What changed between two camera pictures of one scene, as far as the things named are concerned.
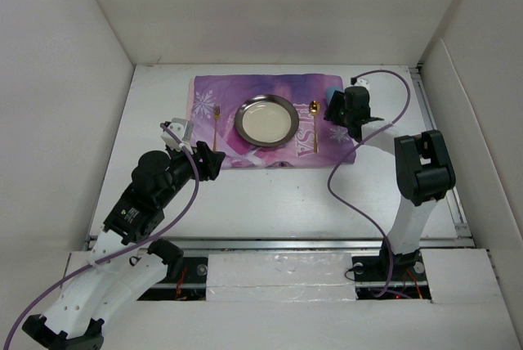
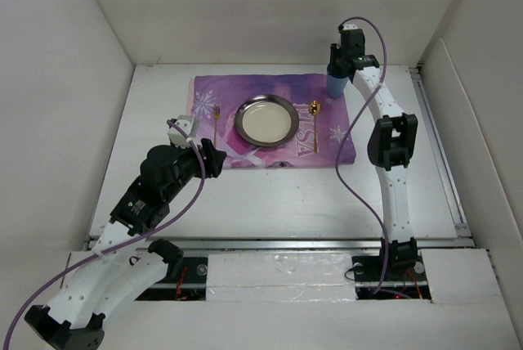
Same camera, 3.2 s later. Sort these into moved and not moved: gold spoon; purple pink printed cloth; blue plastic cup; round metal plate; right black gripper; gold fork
Moved: blue plastic cup; right black gripper
Not moved: gold spoon; purple pink printed cloth; gold fork; round metal plate
